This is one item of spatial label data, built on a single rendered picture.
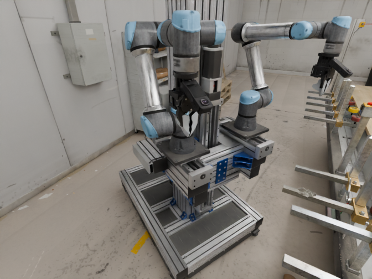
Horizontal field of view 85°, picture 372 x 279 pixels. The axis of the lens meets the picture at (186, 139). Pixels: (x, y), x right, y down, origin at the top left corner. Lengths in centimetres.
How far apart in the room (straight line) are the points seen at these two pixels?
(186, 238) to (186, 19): 149
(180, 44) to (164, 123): 47
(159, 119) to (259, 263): 144
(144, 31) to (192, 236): 142
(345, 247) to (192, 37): 118
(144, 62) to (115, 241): 155
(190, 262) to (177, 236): 22
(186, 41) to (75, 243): 193
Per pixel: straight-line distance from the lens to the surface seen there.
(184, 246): 171
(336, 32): 125
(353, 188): 150
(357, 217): 129
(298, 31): 116
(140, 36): 103
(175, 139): 107
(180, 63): 60
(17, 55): 248
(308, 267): 87
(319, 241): 230
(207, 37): 73
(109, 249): 204
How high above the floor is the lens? 164
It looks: 29 degrees down
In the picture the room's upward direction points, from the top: straight up
